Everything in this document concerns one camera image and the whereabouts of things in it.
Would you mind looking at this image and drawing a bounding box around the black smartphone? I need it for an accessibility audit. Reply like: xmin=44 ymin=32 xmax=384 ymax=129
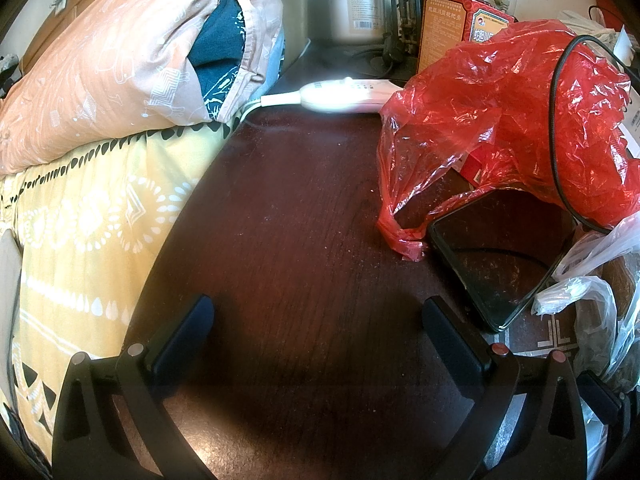
xmin=427 ymin=192 xmax=579 ymax=334

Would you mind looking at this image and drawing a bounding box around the grey flat object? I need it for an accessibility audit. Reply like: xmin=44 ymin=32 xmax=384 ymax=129
xmin=0 ymin=227 xmax=24 ymax=411

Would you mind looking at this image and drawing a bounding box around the white plastic bag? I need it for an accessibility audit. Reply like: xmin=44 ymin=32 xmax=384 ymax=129
xmin=559 ymin=9 xmax=627 ymax=47

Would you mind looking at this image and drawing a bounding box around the black cable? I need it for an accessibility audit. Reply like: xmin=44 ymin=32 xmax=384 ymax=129
xmin=547 ymin=34 xmax=640 ymax=234

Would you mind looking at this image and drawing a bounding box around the dark green appliance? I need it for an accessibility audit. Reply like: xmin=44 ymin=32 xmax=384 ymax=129
xmin=387 ymin=0 xmax=447 ymax=61

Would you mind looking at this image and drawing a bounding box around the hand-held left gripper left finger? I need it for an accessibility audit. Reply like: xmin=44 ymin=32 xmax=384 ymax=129
xmin=51 ymin=294 xmax=217 ymax=480

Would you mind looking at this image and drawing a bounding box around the beige lidded canister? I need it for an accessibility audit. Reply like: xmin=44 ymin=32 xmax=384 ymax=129
xmin=326 ymin=0 xmax=386 ymax=46

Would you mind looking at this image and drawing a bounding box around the white blanket controller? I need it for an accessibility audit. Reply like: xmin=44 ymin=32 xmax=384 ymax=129
xmin=235 ymin=76 xmax=407 ymax=128

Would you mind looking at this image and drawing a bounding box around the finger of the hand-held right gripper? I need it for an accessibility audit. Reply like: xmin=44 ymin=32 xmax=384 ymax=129
xmin=579 ymin=372 xmax=633 ymax=423

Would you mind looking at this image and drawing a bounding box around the black power cord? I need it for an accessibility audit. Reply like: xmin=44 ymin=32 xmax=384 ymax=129
xmin=345 ymin=30 xmax=417 ymax=84

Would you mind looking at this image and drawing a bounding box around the yellow patterned bed sheet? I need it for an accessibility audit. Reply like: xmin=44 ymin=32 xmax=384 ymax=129
xmin=0 ymin=120 xmax=236 ymax=466

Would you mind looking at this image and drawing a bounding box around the orange patterned pillow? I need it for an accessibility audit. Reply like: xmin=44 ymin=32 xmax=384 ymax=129
xmin=0 ymin=0 xmax=286 ymax=176

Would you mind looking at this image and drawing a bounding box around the clear plastic bag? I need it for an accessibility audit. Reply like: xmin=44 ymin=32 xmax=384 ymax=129
xmin=531 ymin=210 xmax=640 ymax=393

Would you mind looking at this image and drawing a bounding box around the red plastic bag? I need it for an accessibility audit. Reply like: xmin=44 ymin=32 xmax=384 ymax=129
xmin=377 ymin=20 xmax=640 ymax=262

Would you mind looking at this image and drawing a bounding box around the red orange cardboard box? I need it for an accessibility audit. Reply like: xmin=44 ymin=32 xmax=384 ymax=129
xmin=417 ymin=0 xmax=517 ymax=74

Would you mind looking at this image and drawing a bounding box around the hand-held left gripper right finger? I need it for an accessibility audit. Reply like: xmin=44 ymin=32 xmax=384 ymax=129
xmin=421 ymin=296 xmax=588 ymax=480

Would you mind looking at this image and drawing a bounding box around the dark teal patterned cloth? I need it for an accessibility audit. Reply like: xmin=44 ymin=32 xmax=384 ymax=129
xmin=192 ymin=0 xmax=290 ymax=122

